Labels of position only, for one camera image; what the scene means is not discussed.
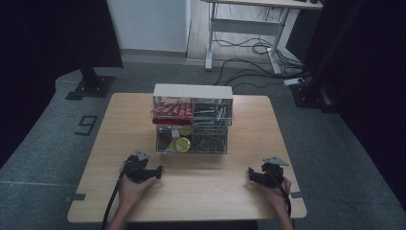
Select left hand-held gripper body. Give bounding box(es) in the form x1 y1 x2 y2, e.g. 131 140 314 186
123 149 158 184

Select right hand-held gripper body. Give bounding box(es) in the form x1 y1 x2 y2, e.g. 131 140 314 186
254 155 290 189

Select person's right hand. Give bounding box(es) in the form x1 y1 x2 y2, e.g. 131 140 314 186
259 176 293 213

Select person's left hand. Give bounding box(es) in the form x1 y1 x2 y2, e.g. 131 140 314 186
118 161 158 209

